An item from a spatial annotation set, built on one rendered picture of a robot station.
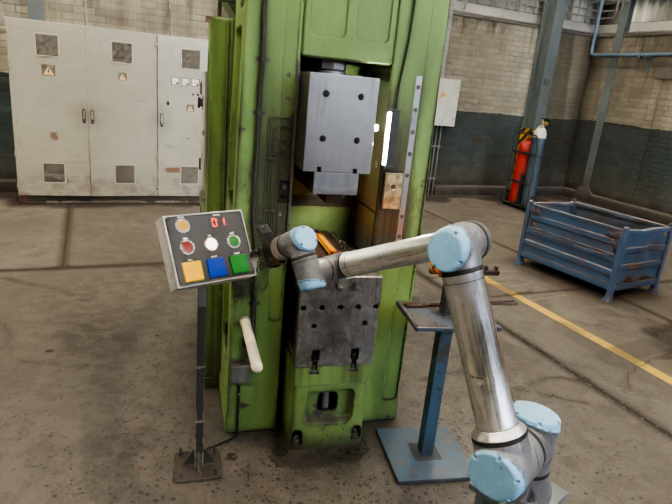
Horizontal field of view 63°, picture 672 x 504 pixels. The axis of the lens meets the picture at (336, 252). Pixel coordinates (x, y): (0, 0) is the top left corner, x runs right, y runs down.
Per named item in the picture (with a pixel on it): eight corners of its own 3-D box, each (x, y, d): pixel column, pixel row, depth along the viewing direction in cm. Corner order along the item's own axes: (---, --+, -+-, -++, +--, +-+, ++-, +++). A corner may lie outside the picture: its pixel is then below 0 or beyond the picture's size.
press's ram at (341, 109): (388, 175, 242) (399, 80, 230) (302, 171, 231) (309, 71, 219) (359, 160, 280) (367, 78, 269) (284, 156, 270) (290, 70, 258)
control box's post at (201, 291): (203, 468, 252) (208, 242, 220) (194, 469, 250) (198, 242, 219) (202, 462, 255) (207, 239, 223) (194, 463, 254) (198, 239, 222)
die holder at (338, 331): (372, 363, 263) (383, 276, 250) (294, 368, 252) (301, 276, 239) (340, 315, 314) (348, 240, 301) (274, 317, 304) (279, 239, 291)
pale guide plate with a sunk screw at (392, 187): (399, 209, 262) (404, 173, 257) (381, 209, 259) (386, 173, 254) (397, 208, 264) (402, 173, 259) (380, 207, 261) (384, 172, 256)
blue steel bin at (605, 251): (658, 294, 552) (677, 224, 531) (608, 302, 514) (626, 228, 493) (561, 257, 651) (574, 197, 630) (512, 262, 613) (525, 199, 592)
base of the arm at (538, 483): (562, 491, 169) (569, 464, 166) (532, 520, 156) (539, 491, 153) (506, 458, 182) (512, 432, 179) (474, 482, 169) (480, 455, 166)
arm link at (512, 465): (549, 480, 152) (490, 215, 150) (525, 513, 139) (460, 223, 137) (498, 473, 162) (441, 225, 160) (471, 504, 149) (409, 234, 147)
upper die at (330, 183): (356, 195, 241) (359, 173, 238) (312, 193, 235) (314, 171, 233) (332, 177, 279) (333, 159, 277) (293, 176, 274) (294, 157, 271)
